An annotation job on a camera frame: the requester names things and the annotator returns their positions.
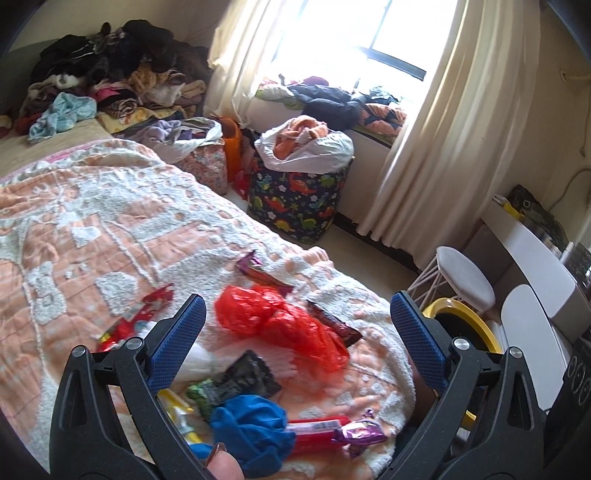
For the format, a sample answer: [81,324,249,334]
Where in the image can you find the blue plastic bag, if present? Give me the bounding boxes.
[194,394,297,479]

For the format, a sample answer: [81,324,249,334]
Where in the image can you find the long cream curtain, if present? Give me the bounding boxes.
[358,0,542,269]

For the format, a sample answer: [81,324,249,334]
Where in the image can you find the red plastic bag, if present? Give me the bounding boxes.
[215,285,350,374]

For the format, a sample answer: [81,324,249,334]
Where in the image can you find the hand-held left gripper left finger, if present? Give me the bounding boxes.
[48,294,218,480]

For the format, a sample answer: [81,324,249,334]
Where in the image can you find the dark patterned bag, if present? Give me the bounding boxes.
[507,184,570,246]

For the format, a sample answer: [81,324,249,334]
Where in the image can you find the red snack wrapper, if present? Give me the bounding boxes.
[98,284,175,352]

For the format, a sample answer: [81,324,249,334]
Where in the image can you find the heap of dark garments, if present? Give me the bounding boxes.
[255,74,411,138]

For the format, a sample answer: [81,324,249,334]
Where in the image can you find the white and purple garments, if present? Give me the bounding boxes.
[115,117,223,165]

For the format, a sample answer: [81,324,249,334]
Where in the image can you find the white plastic bag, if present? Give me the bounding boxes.
[254,115,355,175]

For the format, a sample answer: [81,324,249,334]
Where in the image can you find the pile of clothes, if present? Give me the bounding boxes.
[0,18,214,139]

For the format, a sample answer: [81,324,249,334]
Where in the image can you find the light blue garment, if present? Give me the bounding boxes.
[28,91,99,143]

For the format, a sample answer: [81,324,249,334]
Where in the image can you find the white vanity desk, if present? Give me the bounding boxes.
[480,200,591,416]

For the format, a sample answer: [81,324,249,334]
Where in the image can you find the short cream curtain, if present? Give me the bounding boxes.
[203,0,298,131]

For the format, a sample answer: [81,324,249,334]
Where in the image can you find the red candy bar wrapper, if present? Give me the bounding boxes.
[284,415,355,456]

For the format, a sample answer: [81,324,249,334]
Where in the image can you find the peach and white blanket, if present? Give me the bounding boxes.
[0,138,416,480]

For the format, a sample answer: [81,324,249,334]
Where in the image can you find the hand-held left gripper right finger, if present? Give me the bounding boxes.
[379,290,550,480]

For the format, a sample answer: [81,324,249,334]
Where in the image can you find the window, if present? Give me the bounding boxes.
[277,0,462,85]

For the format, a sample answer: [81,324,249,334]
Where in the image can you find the orange cloth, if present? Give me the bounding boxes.
[272,115,334,161]

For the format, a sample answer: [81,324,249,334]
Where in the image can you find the yellow wrapper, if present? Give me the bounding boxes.
[157,388,205,447]

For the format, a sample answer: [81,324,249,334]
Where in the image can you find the small red bag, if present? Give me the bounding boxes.
[232,170,251,200]

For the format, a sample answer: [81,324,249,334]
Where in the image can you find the beige bed sheet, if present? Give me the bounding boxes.
[0,115,114,178]

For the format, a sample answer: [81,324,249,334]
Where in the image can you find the purple snack wrapper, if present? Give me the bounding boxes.
[235,249,295,297]

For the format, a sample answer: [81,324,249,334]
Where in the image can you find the purple foil wrapper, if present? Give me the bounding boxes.
[332,408,387,459]

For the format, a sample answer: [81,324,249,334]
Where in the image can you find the black and green wrapper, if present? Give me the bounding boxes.
[187,350,283,417]

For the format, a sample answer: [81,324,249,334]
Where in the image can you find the pink floral storage bag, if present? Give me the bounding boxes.
[177,138,230,195]

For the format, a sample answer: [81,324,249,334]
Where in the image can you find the white wire stool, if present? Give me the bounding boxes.
[409,246,498,320]

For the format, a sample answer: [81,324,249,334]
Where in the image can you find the orange bag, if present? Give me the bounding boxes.
[217,117,244,184]

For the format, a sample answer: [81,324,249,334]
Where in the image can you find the dark brown snack wrapper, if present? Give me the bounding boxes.
[307,300,362,348]

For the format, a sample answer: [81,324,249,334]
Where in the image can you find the yellow rimmed black bin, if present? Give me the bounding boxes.
[421,298,505,431]

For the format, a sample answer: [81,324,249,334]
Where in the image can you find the dinosaur print storage basket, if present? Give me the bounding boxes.
[247,159,352,244]

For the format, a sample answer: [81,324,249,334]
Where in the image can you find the person's left hand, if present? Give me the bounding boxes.
[205,443,244,480]

